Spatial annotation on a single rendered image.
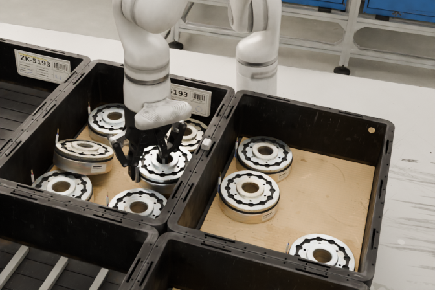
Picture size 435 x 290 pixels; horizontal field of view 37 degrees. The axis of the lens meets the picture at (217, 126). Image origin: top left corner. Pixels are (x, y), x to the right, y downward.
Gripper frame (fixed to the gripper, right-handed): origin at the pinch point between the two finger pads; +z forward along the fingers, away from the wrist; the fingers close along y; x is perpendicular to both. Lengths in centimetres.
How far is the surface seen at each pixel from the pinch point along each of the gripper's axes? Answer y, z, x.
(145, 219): 7.7, -5.6, 16.5
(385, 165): -33.1, -5.5, 21.9
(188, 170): -2.9, -5.6, 9.3
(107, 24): -70, 87, -212
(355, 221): -28.4, 4.5, 22.8
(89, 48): -14, 17, -73
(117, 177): 3.8, 4.4, -5.0
